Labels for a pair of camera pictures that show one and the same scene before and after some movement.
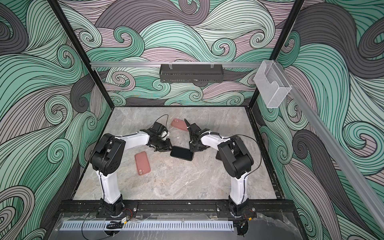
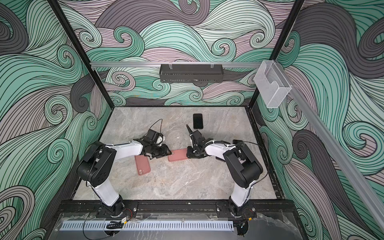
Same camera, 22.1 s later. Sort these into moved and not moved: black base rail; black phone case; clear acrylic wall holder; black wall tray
Moved: black phone case
Not moved: black wall tray; black base rail; clear acrylic wall holder
